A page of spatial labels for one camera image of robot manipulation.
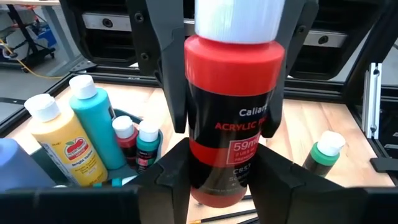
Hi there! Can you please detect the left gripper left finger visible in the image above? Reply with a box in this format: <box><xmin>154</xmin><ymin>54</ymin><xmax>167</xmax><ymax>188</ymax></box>
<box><xmin>127</xmin><ymin>138</ymin><xmax>192</xmax><ymax>224</ymax></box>

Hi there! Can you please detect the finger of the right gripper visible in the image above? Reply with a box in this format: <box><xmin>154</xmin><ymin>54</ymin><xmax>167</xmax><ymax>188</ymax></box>
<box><xmin>126</xmin><ymin>0</ymin><xmax>195</xmax><ymax>134</ymax></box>
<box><xmin>261</xmin><ymin>0</ymin><xmax>320</xmax><ymax>139</ymax></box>

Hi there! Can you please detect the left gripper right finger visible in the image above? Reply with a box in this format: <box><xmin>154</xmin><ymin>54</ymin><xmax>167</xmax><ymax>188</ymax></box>
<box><xmin>248</xmin><ymin>143</ymin><xmax>364</xmax><ymax>224</ymax></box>

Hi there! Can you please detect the small teal paint bottle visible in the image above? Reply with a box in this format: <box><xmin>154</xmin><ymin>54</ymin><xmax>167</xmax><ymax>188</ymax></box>
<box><xmin>136</xmin><ymin>120</ymin><xmax>162</xmax><ymax>175</ymax></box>

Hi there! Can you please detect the small green paint bottle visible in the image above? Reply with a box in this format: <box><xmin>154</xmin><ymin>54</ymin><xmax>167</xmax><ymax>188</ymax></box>
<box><xmin>302</xmin><ymin>129</ymin><xmax>346</xmax><ymax>178</ymax></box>

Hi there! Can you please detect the brown-tipped paintbrushes group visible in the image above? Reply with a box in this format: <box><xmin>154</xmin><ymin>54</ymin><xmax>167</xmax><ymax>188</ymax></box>
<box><xmin>188</xmin><ymin>208</ymin><xmax>258</xmax><ymax>224</ymax></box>

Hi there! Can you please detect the small dark red paint bottle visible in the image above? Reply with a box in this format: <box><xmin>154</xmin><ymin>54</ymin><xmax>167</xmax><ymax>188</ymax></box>
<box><xmin>111</xmin><ymin>114</ymin><xmax>139</xmax><ymax>169</ymax></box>

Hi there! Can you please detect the small scarlet paint bottle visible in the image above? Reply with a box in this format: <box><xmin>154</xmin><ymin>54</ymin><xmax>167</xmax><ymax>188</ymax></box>
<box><xmin>183</xmin><ymin>0</ymin><xmax>286</xmax><ymax>208</ymax></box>

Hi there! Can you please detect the large turquoise paint bottle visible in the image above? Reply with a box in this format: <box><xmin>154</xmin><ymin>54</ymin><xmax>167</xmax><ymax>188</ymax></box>
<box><xmin>68</xmin><ymin>73</ymin><xmax>127</xmax><ymax>171</ymax></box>

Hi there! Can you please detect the large yellow paint bottle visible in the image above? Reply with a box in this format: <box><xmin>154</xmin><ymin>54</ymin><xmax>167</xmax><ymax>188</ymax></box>
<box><xmin>24</xmin><ymin>93</ymin><xmax>109</xmax><ymax>187</ymax></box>

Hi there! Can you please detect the large periwinkle paint bottle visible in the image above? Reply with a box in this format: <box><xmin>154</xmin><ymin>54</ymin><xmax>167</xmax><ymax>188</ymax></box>
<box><xmin>0</xmin><ymin>138</ymin><xmax>57</xmax><ymax>192</ymax></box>

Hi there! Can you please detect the grey desk foot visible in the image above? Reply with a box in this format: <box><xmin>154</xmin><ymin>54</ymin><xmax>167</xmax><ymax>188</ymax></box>
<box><xmin>40</xmin><ymin>4</ymin><xmax>83</xmax><ymax>63</ymax></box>

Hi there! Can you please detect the teal plastic caddy bin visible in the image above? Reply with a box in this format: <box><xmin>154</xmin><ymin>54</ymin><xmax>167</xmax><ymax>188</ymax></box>
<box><xmin>29</xmin><ymin>108</ymin><xmax>164</xmax><ymax>189</ymax></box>

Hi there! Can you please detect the yellow cable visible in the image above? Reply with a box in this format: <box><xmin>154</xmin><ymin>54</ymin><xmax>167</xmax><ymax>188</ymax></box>
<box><xmin>0</xmin><ymin>37</ymin><xmax>65</xmax><ymax>80</ymax></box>

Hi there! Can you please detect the silver aluminium post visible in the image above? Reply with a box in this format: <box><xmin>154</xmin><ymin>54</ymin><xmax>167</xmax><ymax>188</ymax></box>
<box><xmin>361</xmin><ymin>62</ymin><xmax>384</xmax><ymax>140</ymax></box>

